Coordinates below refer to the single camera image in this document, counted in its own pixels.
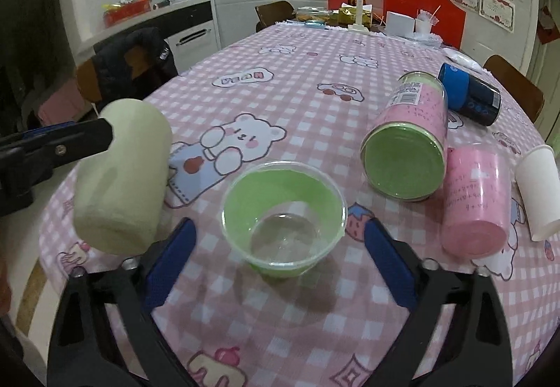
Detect red gift bag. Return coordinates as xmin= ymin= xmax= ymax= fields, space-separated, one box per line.
xmin=383 ymin=0 xmax=466 ymax=49

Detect clear cup with straw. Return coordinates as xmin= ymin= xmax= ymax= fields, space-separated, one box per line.
xmin=415 ymin=7 xmax=440 ymax=35

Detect brown chair left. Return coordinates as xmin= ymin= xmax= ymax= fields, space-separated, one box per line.
xmin=255 ymin=0 xmax=296 ymax=32

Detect white paper cup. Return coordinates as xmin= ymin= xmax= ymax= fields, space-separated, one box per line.
xmin=514 ymin=144 xmax=560 ymax=242

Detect red diamond door decoration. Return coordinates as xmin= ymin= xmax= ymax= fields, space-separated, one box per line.
xmin=536 ymin=6 xmax=560 ymax=44

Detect red fruit tray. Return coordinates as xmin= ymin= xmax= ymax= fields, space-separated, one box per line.
xmin=103 ymin=0 xmax=152 ymax=28

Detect pink checkered tablecloth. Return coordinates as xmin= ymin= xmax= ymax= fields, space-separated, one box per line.
xmin=38 ymin=21 xmax=560 ymax=387

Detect pink plastic cup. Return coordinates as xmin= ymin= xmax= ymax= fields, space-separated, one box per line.
xmin=440 ymin=143 xmax=512 ymax=259

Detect brown chair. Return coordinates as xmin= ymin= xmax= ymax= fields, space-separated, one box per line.
xmin=483 ymin=55 xmax=545 ymax=122
xmin=255 ymin=0 xmax=296 ymax=32

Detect white plastic bag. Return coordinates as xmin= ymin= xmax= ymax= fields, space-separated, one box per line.
xmin=441 ymin=47 xmax=482 ymax=72

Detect pink green labelled can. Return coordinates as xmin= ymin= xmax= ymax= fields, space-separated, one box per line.
xmin=360 ymin=71 xmax=448 ymax=201

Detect blue black can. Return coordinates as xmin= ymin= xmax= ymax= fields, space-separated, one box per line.
xmin=437 ymin=63 xmax=501 ymax=127

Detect small green plastic cup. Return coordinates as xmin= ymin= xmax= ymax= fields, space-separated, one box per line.
xmin=220 ymin=161 xmax=348 ymax=279

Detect black jacket on chair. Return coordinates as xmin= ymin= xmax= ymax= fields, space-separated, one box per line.
xmin=92 ymin=27 xmax=179 ymax=107

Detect brown chair right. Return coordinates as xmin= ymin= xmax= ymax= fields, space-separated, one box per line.
xmin=483 ymin=55 xmax=545 ymax=122

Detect white small box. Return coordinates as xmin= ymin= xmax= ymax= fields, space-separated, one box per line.
xmin=384 ymin=11 xmax=415 ymax=38

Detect white sideboard cabinet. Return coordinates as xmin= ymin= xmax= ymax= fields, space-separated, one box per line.
xmin=71 ymin=0 xmax=220 ymax=72

